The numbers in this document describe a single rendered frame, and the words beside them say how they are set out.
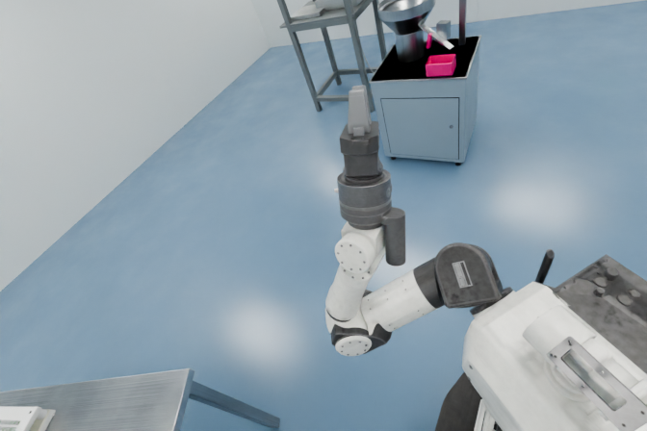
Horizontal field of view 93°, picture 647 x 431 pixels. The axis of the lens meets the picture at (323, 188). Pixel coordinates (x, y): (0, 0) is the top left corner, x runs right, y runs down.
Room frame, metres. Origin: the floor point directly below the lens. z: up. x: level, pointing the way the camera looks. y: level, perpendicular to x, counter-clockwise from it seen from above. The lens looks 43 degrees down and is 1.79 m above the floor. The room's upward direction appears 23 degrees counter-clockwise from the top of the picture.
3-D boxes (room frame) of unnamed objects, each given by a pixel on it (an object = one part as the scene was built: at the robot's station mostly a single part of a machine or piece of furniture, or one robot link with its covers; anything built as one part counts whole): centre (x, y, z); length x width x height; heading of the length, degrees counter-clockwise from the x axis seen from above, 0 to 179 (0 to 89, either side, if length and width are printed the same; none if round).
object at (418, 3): (2.00, -1.01, 0.95); 0.49 x 0.36 x 0.38; 47
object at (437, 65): (1.69, -0.98, 0.80); 0.16 x 0.12 x 0.09; 47
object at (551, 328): (0.06, -0.21, 1.29); 0.10 x 0.07 x 0.09; 8
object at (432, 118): (1.93, -1.00, 0.38); 0.63 x 0.57 x 0.76; 47
